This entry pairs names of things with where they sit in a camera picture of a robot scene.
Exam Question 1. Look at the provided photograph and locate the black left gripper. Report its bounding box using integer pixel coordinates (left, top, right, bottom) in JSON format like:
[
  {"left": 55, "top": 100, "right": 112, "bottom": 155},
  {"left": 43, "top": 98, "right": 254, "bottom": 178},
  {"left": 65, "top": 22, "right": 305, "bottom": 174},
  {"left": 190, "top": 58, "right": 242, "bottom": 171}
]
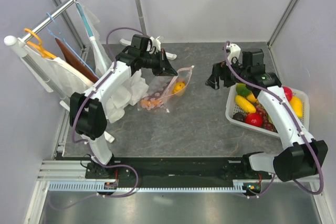
[{"left": 141, "top": 49, "right": 178, "bottom": 77}]

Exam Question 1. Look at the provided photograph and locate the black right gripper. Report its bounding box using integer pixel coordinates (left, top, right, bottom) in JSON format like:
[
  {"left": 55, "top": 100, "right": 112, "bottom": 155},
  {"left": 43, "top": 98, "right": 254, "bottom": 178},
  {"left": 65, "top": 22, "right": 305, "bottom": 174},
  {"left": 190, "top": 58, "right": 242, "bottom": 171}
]
[{"left": 205, "top": 57, "right": 249, "bottom": 90}]

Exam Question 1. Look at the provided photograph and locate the clear pink-dotted zip bag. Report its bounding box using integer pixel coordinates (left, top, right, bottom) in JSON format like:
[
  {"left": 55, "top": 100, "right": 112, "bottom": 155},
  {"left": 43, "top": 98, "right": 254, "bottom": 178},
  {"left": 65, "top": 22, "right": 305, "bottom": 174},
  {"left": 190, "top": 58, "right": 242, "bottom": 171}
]
[{"left": 137, "top": 65, "right": 195, "bottom": 113}]

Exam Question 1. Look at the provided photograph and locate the orange citrus fruit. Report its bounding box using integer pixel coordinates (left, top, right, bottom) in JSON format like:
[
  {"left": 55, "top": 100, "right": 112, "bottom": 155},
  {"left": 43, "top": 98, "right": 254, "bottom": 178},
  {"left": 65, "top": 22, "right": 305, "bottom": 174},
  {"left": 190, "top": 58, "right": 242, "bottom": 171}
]
[{"left": 172, "top": 82, "right": 185, "bottom": 94}]

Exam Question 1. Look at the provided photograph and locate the orange carrot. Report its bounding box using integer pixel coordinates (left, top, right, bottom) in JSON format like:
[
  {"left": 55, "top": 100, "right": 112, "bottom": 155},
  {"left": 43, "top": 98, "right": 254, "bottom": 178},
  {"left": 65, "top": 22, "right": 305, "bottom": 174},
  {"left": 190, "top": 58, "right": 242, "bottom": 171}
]
[{"left": 140, "top": 97, "right": 163, "bottom": 111}]

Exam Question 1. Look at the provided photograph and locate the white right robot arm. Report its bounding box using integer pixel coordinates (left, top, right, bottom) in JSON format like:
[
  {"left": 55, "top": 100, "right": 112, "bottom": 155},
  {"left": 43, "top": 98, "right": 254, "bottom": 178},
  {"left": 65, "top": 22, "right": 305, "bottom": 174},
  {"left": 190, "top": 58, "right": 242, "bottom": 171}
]
[{"left": 206, "top": 44, "right": 328, "bottom": 182}]

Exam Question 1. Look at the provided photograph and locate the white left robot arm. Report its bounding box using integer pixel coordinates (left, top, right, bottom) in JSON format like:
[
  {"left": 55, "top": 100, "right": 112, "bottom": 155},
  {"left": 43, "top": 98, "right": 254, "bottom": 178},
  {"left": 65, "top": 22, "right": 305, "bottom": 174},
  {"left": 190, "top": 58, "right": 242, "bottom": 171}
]
[{"left": 69, "top": 35, "right": 177, "bottom": 178}]

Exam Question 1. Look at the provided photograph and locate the green leafy vegetable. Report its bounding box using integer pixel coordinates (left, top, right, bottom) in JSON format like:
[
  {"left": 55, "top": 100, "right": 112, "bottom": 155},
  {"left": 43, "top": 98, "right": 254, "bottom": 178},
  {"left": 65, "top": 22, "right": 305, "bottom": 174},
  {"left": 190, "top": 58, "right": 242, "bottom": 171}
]
[{"left": 236, "top": 83, "right": 251, "bottom": 97}]

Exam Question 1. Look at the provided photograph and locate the white plastic basket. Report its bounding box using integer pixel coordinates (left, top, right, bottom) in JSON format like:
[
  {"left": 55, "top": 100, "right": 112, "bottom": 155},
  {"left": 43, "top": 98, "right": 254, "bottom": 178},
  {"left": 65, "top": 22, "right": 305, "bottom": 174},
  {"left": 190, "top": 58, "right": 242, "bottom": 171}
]
[{"left": 225, "top": 86, "right": 310, "bottom": 138}]

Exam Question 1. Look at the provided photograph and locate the yellow corn cob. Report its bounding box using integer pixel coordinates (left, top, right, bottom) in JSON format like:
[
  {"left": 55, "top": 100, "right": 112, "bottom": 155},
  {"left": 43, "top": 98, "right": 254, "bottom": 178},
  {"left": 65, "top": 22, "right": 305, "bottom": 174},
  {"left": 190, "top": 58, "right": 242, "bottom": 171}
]
[{"left": 235, "top": 95, "right": 256, "bottom": 114}]

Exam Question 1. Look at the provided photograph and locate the yellow lemon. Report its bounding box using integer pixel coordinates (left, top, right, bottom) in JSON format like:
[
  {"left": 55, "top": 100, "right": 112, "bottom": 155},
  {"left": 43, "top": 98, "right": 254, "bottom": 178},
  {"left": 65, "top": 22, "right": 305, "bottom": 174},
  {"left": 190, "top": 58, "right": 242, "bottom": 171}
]
[{"left": 246, "top": 92, "right": 259, "bottom": 104}]

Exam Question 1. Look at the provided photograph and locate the metal clothes rack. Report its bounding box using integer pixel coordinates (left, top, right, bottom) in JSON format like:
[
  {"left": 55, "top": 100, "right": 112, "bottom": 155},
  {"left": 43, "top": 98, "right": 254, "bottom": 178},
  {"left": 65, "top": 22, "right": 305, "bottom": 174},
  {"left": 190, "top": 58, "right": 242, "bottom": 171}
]
[{"left": 3, "top": 0, "right": 177, "bottom": 143}]

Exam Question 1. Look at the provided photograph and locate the dark purple mangosteen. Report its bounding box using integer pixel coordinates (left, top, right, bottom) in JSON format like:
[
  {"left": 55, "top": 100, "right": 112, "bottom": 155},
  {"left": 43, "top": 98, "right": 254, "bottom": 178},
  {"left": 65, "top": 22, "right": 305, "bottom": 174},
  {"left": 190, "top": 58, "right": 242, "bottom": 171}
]
[{"left": 233, "top": 112, "right": 246, "bottom": 122}]

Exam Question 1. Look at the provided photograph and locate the red tomato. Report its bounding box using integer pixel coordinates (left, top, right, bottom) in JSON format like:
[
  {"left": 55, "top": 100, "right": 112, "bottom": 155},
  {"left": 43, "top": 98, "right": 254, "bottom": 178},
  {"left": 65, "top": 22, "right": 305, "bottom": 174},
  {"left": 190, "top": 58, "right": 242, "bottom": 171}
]
[{"left": 245, "top": 113, "right": 263, "bottom": 127}]

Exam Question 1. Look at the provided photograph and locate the teal hanger with white cloth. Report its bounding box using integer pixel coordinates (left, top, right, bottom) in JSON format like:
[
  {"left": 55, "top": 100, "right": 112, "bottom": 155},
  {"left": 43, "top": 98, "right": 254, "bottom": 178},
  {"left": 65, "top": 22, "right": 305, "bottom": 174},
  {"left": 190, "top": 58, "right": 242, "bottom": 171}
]
[{"left": 76, "top": 2, "right": 112, "bottom": 77}]

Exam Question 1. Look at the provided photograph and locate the purple grape bunch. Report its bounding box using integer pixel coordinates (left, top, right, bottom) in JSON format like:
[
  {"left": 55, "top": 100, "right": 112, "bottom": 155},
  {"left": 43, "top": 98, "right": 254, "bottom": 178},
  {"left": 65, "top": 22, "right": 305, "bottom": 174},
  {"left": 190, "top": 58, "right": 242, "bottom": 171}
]
[{"left": 256, "top": 104, "right": 277, "bottom": 132}]

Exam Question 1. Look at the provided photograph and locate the red apple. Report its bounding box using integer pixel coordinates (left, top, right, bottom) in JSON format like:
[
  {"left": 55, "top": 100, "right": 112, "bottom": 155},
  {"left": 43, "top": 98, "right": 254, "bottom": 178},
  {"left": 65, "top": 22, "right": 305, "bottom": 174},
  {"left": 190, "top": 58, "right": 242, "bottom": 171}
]
[{"left": 282, "top": 86, "right": 293, "bottom": 102}]

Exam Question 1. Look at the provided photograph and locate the yellow mango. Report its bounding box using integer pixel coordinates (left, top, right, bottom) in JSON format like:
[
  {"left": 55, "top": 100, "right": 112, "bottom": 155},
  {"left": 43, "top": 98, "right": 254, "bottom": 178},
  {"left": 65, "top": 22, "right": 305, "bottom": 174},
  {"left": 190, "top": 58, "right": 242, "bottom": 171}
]
[{"left": 289, "top": 96, "right": 303, "bottom": 119}]

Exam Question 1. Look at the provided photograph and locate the brown garment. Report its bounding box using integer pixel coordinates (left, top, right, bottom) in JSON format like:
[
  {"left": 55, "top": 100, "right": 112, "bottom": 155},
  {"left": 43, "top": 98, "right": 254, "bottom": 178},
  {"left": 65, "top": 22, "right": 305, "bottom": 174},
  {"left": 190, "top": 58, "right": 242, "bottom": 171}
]
[{"left": 55, "top": 38, "right": 99, "bottom": 83}]

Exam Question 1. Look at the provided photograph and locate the white garment on hanger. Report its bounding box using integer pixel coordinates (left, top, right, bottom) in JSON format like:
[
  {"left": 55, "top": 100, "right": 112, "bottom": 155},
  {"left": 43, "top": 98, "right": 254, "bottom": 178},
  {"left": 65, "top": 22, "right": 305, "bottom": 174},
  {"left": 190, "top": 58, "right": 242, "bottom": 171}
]
[{"left": 19, "top": 45, "right": 93, "bottom": 110}]

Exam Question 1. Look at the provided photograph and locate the orange hanger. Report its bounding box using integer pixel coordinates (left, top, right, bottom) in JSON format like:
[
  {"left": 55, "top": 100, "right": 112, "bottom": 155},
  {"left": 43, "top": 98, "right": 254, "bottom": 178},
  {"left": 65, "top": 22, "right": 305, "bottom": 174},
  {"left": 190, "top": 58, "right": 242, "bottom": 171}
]
[{"left": 24, "top": 28, "right": 57, "bottom": 60}]

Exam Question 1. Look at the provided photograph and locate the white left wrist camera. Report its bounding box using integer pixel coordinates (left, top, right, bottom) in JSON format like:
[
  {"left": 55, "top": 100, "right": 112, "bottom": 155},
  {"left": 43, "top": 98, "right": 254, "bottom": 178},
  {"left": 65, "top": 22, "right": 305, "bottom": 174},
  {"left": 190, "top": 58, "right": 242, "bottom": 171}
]
[{"left": 150, "top": 36, "right": 164, "bottom": 53}]

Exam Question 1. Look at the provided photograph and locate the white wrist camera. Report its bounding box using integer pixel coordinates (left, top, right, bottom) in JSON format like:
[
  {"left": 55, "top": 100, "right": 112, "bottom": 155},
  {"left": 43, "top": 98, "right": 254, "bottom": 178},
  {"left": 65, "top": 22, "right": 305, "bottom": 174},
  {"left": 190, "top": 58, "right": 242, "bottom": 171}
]
[
  {"left": 150, "top": 36, "right": 164, "bottom": 53},
  {"left": 224, "top": 43, "right": 241, "bottom": 65}
]

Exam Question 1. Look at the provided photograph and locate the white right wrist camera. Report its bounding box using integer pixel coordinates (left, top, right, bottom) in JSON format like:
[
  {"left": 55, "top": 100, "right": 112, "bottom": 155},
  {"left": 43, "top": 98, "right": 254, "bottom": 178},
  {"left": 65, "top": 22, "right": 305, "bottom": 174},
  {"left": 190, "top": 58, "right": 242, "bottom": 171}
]
[{"left": 224, "top": 43, "right": 241, "bottom": 65}]

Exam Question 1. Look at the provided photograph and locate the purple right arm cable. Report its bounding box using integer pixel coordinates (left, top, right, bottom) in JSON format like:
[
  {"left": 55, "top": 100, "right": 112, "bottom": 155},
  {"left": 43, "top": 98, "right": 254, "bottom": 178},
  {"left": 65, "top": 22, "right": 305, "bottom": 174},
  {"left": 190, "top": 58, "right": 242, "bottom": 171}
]
[{"left": 223, "top": 41, "right": 324, "bottom": 196}]

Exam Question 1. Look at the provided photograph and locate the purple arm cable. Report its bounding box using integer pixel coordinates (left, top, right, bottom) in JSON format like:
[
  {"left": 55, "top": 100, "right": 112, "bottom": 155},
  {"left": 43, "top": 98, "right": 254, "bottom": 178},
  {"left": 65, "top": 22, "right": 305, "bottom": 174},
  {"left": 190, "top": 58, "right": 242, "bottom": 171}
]
[
  {"left": 223, "top": 41, "right": 324, "bottom": 196},
  {"left": 70, "top": 27, "right": 145, "bottom": 146}
]

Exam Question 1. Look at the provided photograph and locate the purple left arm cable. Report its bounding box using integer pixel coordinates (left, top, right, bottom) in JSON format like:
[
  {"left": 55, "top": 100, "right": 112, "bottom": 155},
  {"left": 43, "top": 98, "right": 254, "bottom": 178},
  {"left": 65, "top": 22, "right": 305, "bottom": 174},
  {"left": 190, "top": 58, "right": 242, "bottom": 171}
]
[{"left": 70, "top": 27, "right": 145, "bottom": 146}]

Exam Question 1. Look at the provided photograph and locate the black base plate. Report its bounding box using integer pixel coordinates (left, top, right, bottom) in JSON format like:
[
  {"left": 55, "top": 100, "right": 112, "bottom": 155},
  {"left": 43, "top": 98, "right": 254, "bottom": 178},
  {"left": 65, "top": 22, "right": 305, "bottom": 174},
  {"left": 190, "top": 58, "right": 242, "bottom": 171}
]
[{"left": 85, "top": 157, "right": 271, "bottom": 187}]

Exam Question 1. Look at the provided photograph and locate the blue wire hanger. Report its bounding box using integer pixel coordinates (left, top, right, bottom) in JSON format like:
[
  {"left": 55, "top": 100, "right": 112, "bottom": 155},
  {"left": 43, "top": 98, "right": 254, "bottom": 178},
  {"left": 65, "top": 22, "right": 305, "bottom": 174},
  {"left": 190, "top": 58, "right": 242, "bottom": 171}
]
[{"left": 46, "top": 13, "right": 98, "bottom": 77}]

